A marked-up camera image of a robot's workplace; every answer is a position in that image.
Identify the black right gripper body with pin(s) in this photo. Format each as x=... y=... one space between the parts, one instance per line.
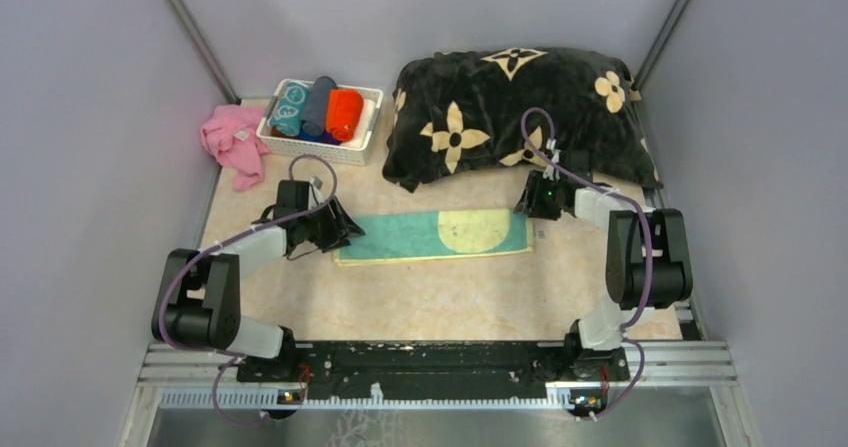
x=543 y=196

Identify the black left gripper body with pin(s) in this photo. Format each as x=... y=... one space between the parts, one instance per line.
x=325 y=229

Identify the small teal yellow towel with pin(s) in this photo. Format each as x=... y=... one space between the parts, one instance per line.
x=437 y=235

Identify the white plastic basket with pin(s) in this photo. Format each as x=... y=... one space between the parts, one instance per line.
x=357 y=154

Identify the orange towel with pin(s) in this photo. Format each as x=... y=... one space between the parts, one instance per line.
x=343 y=113

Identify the patterned teal yellow towel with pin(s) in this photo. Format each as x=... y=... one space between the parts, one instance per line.
x=285 y=116

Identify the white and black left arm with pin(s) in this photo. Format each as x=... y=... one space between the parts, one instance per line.
x=199 y=301

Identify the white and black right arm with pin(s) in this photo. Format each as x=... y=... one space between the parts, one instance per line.
x=647 y=264

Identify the blue rolled towel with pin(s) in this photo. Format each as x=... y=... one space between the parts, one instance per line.
x=305 y=136

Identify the purple rolled towel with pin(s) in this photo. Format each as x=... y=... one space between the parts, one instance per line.
x=328 y=138

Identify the white rolled towel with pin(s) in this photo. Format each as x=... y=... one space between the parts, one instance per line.
x=362 y=128

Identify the black floral pillow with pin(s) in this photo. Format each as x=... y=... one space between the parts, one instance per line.
x=462 y=111

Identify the grey rolled towel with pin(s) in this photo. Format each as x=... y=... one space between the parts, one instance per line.
x=314 y=112

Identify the brown rolled towel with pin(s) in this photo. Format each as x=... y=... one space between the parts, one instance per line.
x=274 y=132

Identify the pink towel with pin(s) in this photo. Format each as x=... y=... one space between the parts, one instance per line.
x=230 y=137

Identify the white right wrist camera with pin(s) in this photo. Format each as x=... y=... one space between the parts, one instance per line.
x=551 y=171

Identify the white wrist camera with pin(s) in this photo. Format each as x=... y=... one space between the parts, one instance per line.
x=316 y=184
x=551 y=171

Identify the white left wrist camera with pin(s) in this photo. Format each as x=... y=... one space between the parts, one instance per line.
x=316 y=184

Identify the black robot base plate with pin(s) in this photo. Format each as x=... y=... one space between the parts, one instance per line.
x=437 y=371

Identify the aluminium frame rail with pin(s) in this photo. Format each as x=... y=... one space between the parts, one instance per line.
x=199 y=379

